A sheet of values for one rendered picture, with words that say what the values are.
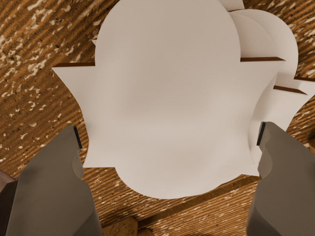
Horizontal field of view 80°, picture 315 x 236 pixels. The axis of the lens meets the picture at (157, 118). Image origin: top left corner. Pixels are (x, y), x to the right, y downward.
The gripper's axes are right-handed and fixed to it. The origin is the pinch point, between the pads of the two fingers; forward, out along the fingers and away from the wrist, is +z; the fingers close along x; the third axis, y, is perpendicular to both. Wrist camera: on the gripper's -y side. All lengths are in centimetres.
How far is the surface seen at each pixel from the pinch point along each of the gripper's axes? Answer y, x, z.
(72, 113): 1.5, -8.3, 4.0
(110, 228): 17.8, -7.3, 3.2
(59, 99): 0.2, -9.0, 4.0
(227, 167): 5.0, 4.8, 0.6
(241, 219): 17.3, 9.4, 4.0
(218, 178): 6.2, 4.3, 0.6
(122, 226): 16.8, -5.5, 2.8
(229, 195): 12.6, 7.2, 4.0
